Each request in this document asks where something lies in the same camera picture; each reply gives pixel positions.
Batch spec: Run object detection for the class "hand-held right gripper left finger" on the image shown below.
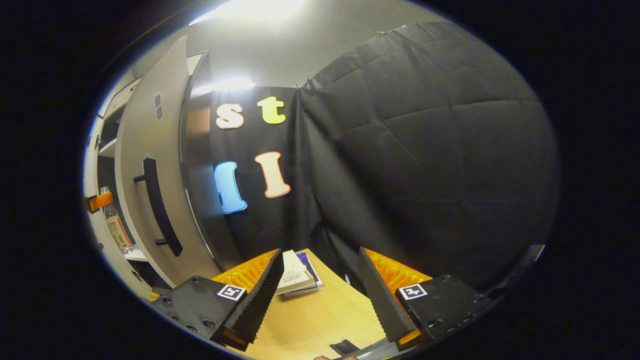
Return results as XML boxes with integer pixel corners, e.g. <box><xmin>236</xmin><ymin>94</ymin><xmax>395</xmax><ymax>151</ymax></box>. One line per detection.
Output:
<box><xmin>150</xmin><ymin>248</ymin><xmax>285</xmax><ymax>351</ymax></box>

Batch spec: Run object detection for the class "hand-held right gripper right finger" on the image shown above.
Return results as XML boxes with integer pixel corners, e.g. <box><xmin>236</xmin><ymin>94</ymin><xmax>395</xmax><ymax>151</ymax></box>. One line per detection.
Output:
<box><xmin>357</xmin><ymin>247</ymin><xmax>501</xmax><ymax>351</ymax></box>

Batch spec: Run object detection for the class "clear plastic bottle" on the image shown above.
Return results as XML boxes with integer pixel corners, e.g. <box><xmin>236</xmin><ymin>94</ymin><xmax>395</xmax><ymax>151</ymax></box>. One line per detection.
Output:
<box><xmin>99</xmin><ymin>186</ymin><xmax>135</xmax><ymax>255</ymax></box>

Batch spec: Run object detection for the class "grey cabinet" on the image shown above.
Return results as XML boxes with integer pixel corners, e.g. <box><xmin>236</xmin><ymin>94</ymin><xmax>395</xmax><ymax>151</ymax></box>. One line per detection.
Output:
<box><xmin>82</xmin><ymin>50</ymin><xmax>246</xmax><ymax>301</ymax></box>

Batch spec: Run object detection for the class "grey upper cabinet flap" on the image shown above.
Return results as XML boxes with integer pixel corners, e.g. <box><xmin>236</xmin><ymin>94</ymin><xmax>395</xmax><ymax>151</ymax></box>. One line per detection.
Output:
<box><xmin>97</xmin><ymin>77</ymin><xmax>143</xmax><ymax>121</ymax></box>

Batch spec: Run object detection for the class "beige book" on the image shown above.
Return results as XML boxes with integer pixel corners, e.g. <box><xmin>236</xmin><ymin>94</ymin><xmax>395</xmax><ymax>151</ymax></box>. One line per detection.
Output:
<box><xmin>275</xmin><ymin>250</ymin><xmax>317</xmax><ymax>296</ymax></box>

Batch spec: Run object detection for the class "blue book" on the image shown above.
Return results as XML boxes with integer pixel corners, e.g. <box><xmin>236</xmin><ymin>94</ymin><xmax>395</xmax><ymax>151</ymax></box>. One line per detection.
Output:
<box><xmin>284</xmin><ymin>251</ymin><xmax>325</xmax><ymax>299</ymax></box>

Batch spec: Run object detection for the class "black backdrop cloth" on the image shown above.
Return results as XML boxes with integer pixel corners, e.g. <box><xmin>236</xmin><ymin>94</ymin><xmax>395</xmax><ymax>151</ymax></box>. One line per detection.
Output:
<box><xmin>210</xmin><ymin>22</ymin><xmax>561</xmax><ymax>296</ymax></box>

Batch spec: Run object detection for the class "small ceiling light panel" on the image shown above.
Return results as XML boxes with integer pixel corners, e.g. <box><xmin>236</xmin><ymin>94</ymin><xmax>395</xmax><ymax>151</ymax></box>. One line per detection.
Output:
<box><xmin>212</xmin><ymin>77</ymin><xmax>256</xmax><ymax>93</ymax></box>

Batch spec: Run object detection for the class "large ceiling light panel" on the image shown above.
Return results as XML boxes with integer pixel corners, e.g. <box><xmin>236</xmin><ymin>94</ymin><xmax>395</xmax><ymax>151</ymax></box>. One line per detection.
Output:
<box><xmin>190</xmin><ymin>0</ymin><xmax>306</xmax><ymax>26</ymax></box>

